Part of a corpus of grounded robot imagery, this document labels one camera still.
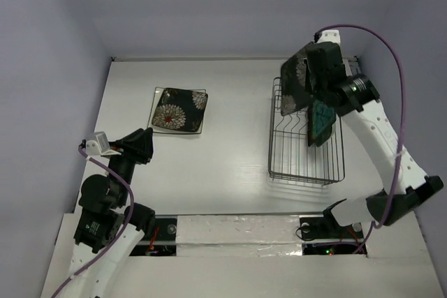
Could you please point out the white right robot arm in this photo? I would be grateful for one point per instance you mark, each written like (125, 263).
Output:
(405, 185)

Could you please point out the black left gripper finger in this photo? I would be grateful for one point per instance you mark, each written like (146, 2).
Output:
(144, 145)
(130, 140)

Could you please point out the black floral square plate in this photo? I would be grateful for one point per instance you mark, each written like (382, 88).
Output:
(179, 109)

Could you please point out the white square plate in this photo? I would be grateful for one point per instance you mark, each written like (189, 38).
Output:
(157, 109)

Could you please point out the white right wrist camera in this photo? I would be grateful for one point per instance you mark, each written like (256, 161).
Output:
(328, 35)

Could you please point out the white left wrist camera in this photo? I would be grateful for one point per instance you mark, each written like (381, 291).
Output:
(97, 144)

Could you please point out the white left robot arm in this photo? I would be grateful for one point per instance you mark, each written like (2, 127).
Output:
(111, 223)

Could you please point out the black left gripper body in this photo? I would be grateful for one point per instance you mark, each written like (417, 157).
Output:
(125, 165)

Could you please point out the white foam front block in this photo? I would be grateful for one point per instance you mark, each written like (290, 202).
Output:
(237, 236)

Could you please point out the metal wire dish rack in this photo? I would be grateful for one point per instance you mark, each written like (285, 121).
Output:
(290, 158)

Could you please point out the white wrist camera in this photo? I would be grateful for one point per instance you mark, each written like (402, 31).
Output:
(97, 144)
(328, 35)

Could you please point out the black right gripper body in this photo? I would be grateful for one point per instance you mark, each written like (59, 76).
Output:
(322, 68)

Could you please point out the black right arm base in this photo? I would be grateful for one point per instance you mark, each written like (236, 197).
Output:
(325, 226)

